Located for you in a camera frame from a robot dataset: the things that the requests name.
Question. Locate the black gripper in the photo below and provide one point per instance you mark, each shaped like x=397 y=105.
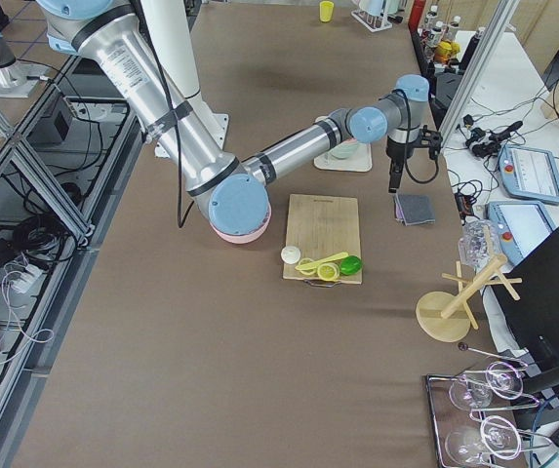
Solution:
x=398 y=150

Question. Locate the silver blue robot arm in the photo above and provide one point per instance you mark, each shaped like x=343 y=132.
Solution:
x=142 y=48

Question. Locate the green bowl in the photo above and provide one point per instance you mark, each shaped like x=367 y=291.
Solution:
x=345 y=149

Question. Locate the yellow plastic spoon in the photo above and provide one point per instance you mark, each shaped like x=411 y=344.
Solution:
x=306 y=265

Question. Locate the pink colander bowl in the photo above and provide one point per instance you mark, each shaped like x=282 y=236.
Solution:
x=249 y=237

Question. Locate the grey folded cloth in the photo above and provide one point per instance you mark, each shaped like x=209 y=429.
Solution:
x=413 y=209

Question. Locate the white square tray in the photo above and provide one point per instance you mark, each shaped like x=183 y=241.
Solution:
x=360 y=162

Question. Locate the bamboo cutting board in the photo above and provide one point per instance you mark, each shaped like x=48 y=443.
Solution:
x=323 y=225

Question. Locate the green lime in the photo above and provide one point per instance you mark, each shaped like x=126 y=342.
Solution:
x=350 y=265

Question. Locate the clear glass mug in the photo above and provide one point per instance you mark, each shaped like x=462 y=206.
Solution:
x=479 y=241

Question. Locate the lemon slice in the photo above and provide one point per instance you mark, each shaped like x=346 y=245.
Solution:
x=328 y=271

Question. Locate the white round lid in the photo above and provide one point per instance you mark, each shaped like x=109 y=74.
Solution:
x=290 y=254

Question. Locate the upper teach pendant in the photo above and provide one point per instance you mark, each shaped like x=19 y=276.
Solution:
x=529 y=173

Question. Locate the teach pendant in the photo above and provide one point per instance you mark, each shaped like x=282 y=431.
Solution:
x=529 y=173
x=521 y=226

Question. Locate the lower teach pendant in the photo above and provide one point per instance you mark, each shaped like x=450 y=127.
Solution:
x=521 y=226

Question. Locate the wooden mug tree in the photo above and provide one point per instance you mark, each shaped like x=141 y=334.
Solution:
x=448 y=317

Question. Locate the yellow cup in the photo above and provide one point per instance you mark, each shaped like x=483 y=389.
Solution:
x=326 y=10

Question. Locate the black monitor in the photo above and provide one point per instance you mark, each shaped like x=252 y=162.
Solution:
x=534 y=317

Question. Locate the upper wine glass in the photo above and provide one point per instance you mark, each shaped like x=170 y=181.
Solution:
x=474 y=389

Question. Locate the wine glass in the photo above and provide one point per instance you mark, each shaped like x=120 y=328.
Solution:
x=495 y=438
x=474 y=389

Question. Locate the lower wine glass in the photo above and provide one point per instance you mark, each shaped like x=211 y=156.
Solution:
x=495 y=438

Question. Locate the white wire rack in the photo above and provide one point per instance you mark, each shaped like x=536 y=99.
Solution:
x=377 y=15

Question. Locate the aluminium frame post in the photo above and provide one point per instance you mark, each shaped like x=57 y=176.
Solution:
x=478 y=64

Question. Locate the wire glass rack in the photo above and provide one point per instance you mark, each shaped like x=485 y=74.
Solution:
x=445 y=417

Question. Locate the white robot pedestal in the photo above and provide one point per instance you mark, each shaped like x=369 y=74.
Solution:
x=168 y=29

